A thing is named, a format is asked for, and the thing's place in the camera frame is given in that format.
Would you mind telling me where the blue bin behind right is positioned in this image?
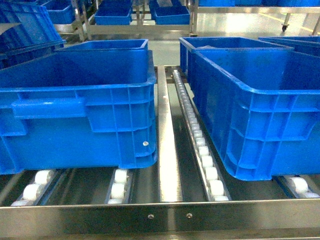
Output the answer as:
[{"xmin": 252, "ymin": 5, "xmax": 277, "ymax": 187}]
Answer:
[{"xmin": 179, "ymin": 36, "xmax": 294, "ymax": 75}]

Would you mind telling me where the steel front rail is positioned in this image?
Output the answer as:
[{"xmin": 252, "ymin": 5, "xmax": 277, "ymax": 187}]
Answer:
[{"xmin": 0, "ymin": 198, "xmax": 320, "ymax": 238}]

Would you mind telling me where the white roller track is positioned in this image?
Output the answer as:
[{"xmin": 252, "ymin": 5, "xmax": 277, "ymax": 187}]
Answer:
[{"xmin": 172, "ymin": 69, "xmax": 231, "ymax": 202}]

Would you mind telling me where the large blue bin right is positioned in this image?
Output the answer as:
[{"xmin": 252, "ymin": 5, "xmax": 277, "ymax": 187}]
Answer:
[{"xmin": 192, "ymin": 48, "xmax": 320, "ymax": 181}]

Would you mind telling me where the large blue bin left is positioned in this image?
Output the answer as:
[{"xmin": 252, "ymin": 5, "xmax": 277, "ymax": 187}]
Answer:
[{"xmin": 0, "ymin": 50, "xmax": 157, "ymax": 175}]

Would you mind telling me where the blue bin behind left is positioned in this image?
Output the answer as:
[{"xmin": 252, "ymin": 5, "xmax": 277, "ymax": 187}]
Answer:
[{"xmin": 56, "ymin": 39, "xmax": 149, "ymax": 52}]

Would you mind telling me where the large blue bin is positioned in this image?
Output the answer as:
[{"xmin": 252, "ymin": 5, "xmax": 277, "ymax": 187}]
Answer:
[
  {"xmin": 192, "ymin": 48, "xmax": 320, "ymax": 181},
  {"xmin": 0, "ymin": 50, "xmax": 157, "ymax": 175}
]

